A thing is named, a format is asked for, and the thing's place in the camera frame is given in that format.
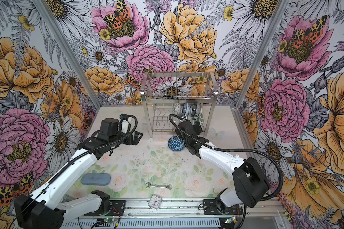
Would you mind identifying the green leaf pattern bowl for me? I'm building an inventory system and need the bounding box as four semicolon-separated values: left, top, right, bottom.
195;114;204;131

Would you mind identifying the blue geometric pattern bowl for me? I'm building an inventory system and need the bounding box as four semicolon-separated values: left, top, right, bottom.
167;136;185;152

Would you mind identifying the blue floral bowl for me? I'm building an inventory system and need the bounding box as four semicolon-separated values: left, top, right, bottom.
182;103;193;115

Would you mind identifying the dark grey patterned bowl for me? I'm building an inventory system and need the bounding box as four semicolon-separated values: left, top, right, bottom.
192;104;202;116

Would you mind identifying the pale green patterned bowl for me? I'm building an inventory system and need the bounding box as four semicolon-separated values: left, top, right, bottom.
173;103;183;115

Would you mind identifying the pink striped bowl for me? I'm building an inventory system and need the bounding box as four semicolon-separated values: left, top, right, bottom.
188;116;196;125

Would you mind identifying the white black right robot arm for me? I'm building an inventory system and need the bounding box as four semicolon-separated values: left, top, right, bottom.
175;120;269;214

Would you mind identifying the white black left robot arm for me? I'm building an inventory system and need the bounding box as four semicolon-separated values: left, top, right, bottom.
14;114;143;229

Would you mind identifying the steel two-tier dish rack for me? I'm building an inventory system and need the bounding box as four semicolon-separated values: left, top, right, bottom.
140;72;219;137

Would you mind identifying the steel open-end wrench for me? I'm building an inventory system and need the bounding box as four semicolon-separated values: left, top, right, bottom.
145;182;173;190

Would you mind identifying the small white square clock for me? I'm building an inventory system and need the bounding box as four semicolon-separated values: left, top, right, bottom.
148;194;162;210

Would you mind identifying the left green circuit board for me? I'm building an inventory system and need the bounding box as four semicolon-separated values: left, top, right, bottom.
97;218;116;227

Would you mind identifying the green circuit board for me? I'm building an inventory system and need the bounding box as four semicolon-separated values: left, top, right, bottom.
97;218;116;227
224;216;238;224

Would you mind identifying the right green circuit board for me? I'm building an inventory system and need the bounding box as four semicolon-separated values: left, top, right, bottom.
224;216;238;224

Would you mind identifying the left black corrugated cable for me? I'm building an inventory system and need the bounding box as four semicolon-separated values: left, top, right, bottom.
22;114;138;212

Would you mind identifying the black corrugated cable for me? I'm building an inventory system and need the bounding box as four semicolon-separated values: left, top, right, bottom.
168;114;284;229
22;114;138;212

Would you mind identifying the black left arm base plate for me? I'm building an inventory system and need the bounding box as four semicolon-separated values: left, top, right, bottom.
104;200;126;217

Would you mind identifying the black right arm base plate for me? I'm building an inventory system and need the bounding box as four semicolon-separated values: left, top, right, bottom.
202;199;243;216

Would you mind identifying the white slotted cable duct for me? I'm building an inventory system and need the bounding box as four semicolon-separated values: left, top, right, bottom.
61;218;221;229

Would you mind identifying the right black corrugated cable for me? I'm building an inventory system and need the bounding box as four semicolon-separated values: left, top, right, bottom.
168;114;284;229

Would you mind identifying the aluminium front rail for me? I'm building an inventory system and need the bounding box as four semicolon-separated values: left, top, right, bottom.
74;197;284;219

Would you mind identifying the right aluminium corner post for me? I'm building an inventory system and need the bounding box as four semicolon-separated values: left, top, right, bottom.
235;1;289;109

